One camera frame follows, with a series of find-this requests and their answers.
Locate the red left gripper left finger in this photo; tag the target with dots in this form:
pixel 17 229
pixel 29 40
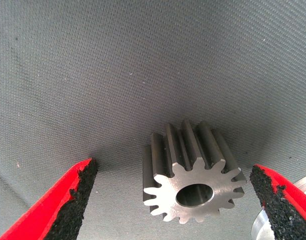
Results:
pixel 43 215

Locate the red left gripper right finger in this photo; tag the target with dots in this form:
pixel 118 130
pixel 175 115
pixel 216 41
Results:
pixel 287 210

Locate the small steel planetary gear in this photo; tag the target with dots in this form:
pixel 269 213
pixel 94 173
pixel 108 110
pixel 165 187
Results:
pixel 200 172

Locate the round metal carrier plate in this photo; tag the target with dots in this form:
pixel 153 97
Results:
pixel 260 225

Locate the dark grey table cloth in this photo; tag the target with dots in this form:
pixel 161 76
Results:
pixel 117 62

